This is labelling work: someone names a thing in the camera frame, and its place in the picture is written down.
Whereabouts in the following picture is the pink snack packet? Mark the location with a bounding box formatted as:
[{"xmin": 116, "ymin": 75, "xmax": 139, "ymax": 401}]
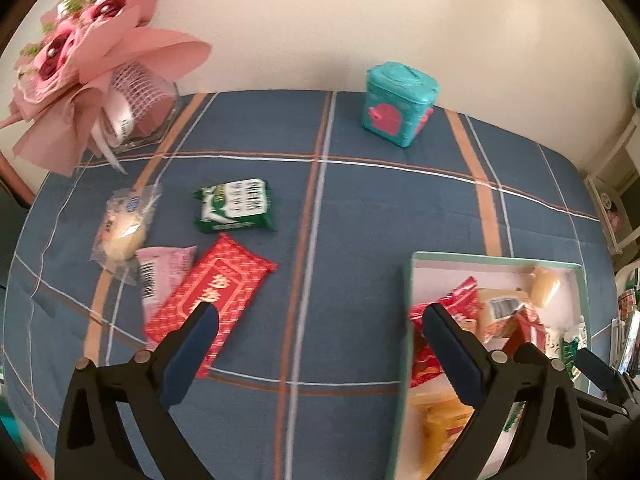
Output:
[{"xmin": 136, "ymin": 246, "xmax": 198, "ymax": 323}]

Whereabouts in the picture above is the red patterned snack packet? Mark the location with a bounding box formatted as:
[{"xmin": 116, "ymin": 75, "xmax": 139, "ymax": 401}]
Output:
[{"xmin": 144, "ymin": 233, "xmax": 278, "ymax": 377}]

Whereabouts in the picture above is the teal rimmed white tray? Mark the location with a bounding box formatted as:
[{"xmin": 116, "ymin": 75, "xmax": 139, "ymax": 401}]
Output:
[{"xmin": 385, "ymin": 252, "xmax": 590, "ymax": 479}]

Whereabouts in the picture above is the red peanut snack bag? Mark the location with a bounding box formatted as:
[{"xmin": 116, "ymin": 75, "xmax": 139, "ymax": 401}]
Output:
[{"xmin": 409, "ymin": 276, "xmax": 480, "ymax": 388}]

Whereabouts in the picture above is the blue plaid tablecloth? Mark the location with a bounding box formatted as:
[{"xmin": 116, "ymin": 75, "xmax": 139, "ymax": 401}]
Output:
[{"xmin": 1, "ymin": 91, "xmax": 617, "ymax": 479}]

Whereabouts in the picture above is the green white milk packet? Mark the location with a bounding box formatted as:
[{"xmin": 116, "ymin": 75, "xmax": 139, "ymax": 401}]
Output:
[{"xmin": 194, "ymin": 178, "xmax": 276, "ymax": 233}]

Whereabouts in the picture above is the pink flower bouquet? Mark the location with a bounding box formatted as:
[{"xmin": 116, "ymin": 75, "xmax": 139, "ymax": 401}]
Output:
[{"xmin": 2, "ymin": 0, "xmax": 212, "ymax": 176}]

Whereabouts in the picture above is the small green white cracker packet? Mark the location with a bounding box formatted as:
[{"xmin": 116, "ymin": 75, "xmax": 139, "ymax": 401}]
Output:
[{"xmin": 544, "ymin": 315, "xmax": 587, "ymax": 382}]

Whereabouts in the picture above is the yellow snack bag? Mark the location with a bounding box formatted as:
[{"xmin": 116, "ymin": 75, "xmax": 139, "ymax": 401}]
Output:
[{"xmin": 409, "ymin": 390, "xmax": 474, "ymax": 478}]

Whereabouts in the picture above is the teal pink toy box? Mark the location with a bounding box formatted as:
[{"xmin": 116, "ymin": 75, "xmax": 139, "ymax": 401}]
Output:
[{"xmin": 361, "ymin": 62, "xmax": 440, "ymax": 148}]

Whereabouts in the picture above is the glass vase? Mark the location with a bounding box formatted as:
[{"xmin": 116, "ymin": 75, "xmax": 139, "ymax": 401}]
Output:
[{"xmin": 101, "ymin": 73, "xmax": 177, "ymax": 151}]

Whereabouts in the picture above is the jelly cup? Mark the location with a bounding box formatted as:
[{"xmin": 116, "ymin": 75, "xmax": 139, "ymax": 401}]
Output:
[{"xmin": 529, "ymin": 266, "xmax": 562, "ymax": 308}]

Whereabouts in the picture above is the stack of books and phone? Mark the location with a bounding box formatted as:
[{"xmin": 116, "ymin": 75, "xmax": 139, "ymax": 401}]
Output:
[{"xmin": 608, "ymin": 286, "xmax": 639, "ymax": 378}]

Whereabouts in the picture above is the orange white bread packet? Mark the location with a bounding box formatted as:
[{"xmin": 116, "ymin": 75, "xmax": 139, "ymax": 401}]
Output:
[{"xmin": 476, "ymin": 288, "xmax": 539, "ymax": 344}]

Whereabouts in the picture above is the clear wrapped white bun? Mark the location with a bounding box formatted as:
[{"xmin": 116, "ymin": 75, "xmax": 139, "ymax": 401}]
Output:
[{"xmin": 90, "ymin": 184, "xmax": 162, "ymax": 285}]

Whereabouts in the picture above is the small red snack packet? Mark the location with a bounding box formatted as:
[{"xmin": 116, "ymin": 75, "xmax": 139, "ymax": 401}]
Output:
[{"xmin": 502, "ymin": 310, "xmax": 546, "ymax": 358}]

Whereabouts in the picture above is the white shelf unit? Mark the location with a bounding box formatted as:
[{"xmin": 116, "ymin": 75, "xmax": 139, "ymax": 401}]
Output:
[{"xmin": 584, "ymin": 112, "xmax": 639, "ymax": 258}]

